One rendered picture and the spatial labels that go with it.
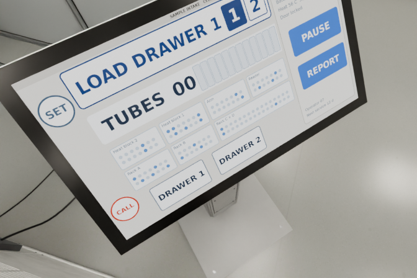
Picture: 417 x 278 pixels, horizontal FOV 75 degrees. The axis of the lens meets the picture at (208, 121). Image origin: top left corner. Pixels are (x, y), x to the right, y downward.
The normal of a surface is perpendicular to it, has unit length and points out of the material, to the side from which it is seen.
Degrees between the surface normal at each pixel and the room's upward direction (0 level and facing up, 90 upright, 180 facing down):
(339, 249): 0
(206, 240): 5
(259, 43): 50
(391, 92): 0
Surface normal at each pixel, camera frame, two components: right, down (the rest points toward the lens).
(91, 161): 0.36, 0.27
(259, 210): 0.02, -0.51
